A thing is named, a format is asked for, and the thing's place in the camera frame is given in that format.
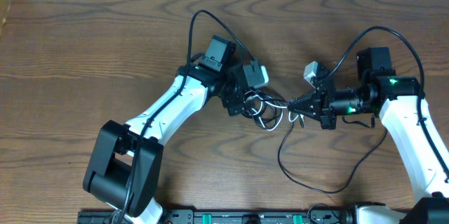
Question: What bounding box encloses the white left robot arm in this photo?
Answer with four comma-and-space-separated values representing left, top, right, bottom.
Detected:
83, 36, 269, 223

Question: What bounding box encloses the black left camera cable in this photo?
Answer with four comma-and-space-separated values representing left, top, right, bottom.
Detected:
112, 8, 256, 224

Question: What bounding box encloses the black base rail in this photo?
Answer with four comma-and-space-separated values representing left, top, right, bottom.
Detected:
76, 202, 355, 224

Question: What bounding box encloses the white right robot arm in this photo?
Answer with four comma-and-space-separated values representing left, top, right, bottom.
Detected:
288, 47, 448, 223

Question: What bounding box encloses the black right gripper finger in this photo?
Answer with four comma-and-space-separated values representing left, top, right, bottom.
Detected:
288, 103, 321, 121
288, 90, 321, 109

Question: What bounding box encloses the black thin usb cable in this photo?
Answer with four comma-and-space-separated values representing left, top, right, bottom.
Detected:
243, 90, 389, 195

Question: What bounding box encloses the black camera cable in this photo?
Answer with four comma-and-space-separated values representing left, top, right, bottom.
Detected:
112, 8, 256, 224
324, 25, 449, 183

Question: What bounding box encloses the white usb cable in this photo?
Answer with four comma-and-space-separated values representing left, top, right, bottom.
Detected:
245, 92, 299, 132

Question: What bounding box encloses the black right camera cable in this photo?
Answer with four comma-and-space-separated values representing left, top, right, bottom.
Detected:
324, 25, 449, 183

